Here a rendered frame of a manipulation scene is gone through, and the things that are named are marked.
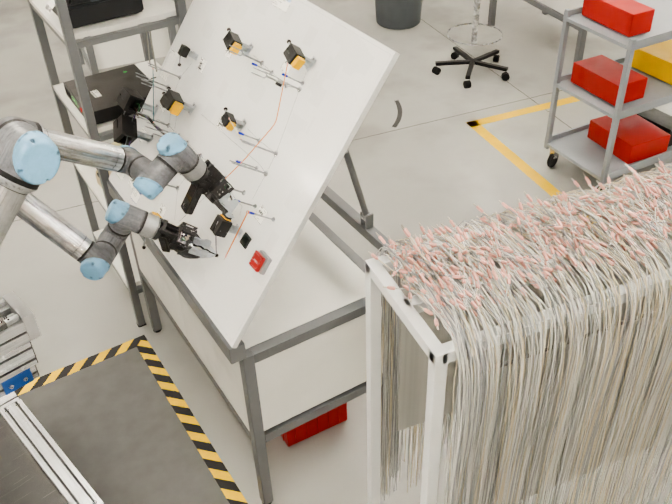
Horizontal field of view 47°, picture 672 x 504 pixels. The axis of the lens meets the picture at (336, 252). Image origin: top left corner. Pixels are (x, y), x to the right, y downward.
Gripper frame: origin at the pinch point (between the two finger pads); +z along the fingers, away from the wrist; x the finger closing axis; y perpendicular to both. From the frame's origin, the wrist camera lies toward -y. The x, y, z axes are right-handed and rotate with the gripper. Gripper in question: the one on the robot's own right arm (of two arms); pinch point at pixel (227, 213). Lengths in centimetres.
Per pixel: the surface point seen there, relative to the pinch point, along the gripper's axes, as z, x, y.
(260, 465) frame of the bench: 75, -29, -53
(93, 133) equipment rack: 6, 97, -23
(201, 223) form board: 12.5, 19.3, -10.2
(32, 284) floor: 82, 153, -110
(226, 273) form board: 13.8, -5.9, -13.3
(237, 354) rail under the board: 23.5, -26.7, -26.7
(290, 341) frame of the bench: 36.5, -26.3, -12.5
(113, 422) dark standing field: 82, 41, -100
